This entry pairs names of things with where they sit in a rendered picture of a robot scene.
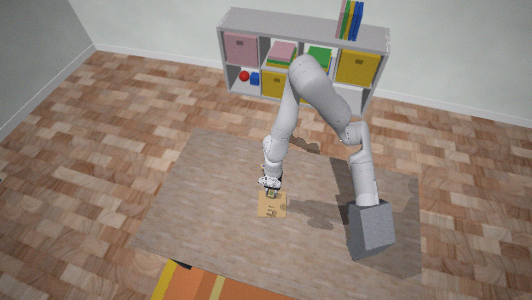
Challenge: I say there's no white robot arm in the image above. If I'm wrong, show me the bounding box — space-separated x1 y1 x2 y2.
262 54 379 206

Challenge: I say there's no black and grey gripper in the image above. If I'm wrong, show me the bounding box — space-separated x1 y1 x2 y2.
258 166 283 199

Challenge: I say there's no tan square mat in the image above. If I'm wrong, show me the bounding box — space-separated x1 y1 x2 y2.
257 191 286 218

